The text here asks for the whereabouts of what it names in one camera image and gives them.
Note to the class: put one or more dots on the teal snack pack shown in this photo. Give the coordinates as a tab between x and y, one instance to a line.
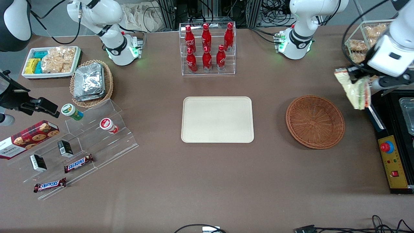
38	68
40	54

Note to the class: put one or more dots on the clear plastic container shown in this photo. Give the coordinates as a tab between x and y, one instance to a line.
408	113

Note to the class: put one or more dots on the small white device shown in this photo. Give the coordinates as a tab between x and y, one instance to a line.
211	229

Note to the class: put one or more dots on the clear acrylic bottle rack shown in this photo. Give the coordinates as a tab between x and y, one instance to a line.
208	72

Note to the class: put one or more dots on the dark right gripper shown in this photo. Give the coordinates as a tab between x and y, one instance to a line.
13	97

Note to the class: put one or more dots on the beige plastic tray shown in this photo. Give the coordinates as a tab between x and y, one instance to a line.
217	119

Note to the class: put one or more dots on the clear bag of crackers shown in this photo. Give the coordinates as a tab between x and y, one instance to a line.
58	60

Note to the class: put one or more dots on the red lidded snack cup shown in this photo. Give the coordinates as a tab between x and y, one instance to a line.
108	125

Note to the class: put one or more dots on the beige cloth bag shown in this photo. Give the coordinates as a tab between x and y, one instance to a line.
140	16

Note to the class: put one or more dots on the clear box with snacks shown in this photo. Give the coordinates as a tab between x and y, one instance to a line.
359	32

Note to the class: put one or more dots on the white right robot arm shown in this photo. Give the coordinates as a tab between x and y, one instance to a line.
114	48

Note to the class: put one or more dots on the yellow snack pack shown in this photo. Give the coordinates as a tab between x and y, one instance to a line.
31	66

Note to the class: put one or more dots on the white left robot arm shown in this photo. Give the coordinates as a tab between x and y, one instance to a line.
300	38

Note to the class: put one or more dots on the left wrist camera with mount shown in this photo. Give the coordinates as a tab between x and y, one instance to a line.
391	81

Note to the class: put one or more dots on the clear bag of pastry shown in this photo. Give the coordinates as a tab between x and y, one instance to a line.
358	57
375	31
357	45

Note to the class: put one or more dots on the red cola bottle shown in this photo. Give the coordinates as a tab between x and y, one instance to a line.
207	60
221	58
206	37
191	61
229	37
189	38

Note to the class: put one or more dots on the triangle sandwich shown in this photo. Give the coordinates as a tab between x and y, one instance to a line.
355	94

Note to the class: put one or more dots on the small black box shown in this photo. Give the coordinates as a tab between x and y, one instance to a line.
65	149
38	162

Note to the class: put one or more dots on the red tartan cookie box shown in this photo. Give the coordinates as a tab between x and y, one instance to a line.
29	137

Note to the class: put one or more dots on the white rectangular snack tray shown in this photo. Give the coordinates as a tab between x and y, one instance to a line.
27	76

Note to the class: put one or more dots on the stack of silver foil packs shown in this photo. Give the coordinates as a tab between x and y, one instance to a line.
89	82

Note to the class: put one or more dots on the clear acrylic stepped shelf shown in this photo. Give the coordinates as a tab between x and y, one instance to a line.
106	145

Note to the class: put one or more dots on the snickers chocolate bar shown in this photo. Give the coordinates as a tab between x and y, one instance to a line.
50	185
79	163

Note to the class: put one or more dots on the brown round wicker basket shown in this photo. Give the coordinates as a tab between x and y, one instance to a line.
315	123

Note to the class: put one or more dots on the green lidded snack cup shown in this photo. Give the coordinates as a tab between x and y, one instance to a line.
71	111

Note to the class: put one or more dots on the aluminium frame post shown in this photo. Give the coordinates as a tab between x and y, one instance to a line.
166	13
254	13

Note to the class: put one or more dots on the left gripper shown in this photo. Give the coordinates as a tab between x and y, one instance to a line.
360	70

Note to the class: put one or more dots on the black control box yellow panel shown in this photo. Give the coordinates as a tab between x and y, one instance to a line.
393	161

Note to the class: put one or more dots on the light oval wicker basket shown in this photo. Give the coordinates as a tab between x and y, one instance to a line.
108	81

